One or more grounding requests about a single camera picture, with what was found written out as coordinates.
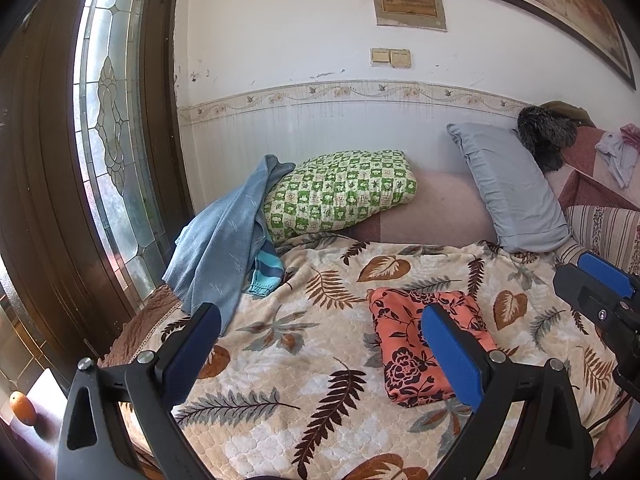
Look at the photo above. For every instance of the teal striped cloth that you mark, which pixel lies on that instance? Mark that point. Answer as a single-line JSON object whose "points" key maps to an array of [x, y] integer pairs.
{"points": [[265, 272]]}

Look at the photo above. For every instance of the orange floral shirt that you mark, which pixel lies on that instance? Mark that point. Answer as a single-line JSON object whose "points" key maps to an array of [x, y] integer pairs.
{"points": [[400, 330]]}

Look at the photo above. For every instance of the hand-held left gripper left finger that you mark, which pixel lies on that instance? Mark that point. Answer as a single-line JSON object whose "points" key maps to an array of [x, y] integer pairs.
{"points": [[192, 355]]}

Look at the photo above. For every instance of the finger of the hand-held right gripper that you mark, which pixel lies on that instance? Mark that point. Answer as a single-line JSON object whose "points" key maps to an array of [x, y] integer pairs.
{"points": [[607, 275], [582, 290]]}

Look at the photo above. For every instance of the person's right forearm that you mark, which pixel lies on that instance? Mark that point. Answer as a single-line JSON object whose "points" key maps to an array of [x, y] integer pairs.
{"points": [[612, 442]]}

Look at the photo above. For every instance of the lilac cloth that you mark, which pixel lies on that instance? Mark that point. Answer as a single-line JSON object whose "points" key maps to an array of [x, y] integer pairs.
{"points": [[617, 157]]}

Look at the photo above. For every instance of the striped floral cushion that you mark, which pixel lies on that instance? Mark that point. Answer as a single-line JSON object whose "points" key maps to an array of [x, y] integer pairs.
{"points": [[610, 230]]}

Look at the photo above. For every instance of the wooden door with leaded glass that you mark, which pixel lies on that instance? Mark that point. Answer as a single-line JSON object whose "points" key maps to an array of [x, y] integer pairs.
{"points": [[40, 160]]}

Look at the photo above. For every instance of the orange fruit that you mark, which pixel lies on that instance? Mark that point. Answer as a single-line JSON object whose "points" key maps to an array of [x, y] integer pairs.
{"points": [[21, 406]]}

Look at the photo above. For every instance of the beige light switch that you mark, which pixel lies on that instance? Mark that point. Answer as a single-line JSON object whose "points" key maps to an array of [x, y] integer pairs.
{"points": [[380, 56], [401, 58]]}

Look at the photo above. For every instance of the framed wall plaque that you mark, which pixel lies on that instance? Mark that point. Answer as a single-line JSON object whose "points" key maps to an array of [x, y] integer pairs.
{"points": [[409, 4]]}

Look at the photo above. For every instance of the pink sofa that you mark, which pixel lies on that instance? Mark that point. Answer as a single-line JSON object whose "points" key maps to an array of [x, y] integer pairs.
{"points": [[440, 210]]}

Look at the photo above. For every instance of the leaf print blanket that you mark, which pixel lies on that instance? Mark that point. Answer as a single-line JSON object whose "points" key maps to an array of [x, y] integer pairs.
{"points": [[310, 340]]}

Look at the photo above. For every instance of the dark furry garment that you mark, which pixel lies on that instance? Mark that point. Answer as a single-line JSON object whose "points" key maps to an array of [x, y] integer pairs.
{"points": [[542, 135]]}

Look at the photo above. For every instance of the blue cloth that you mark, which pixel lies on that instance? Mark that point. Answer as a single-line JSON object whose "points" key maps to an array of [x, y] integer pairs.
{"points": [[220, 240]]}

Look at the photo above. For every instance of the pink cloth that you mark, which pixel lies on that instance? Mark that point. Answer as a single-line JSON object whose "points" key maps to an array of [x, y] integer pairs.
{"points": [[632, 135]]}

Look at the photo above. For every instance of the green checkered pillow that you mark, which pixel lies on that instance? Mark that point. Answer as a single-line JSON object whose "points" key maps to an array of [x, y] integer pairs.
{"points": [[340, 190]]}

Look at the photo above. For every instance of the brown cloth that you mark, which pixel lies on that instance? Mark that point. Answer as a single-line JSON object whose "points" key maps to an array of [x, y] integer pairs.
{"points": [[570, 110]]}

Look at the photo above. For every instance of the grey-blue pillow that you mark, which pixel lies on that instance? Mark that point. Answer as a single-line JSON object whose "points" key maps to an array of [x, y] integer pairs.
{"points": [[510, 195]]}

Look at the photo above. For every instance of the brown quilted bedspread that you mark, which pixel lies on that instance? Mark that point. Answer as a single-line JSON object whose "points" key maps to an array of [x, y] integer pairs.
{"points": [[145, 320]]}

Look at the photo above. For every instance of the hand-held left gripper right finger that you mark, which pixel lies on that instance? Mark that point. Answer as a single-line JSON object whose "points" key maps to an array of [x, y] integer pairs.
{"points": [[452, 355]]}

